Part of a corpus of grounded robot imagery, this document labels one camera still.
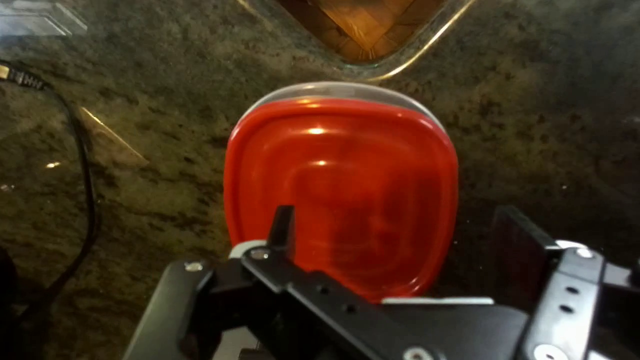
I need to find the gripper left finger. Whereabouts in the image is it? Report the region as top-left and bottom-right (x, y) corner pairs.
(122, 205), (447, 360)

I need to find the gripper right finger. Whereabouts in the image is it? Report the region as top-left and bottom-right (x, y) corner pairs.
(489, 205), (640, 360)

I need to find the red plastic lid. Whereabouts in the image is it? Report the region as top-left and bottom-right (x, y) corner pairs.
(223, 97), (460, 304)

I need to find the glass baking dish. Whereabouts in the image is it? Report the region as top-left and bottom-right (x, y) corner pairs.
(235, 0), (479, 84)

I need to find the clear plastic lid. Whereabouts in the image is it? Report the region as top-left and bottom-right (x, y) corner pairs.
(0, 0), (89, 39)

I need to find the black cable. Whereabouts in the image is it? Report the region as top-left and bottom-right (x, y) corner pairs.
(0, 60), (102, 326)

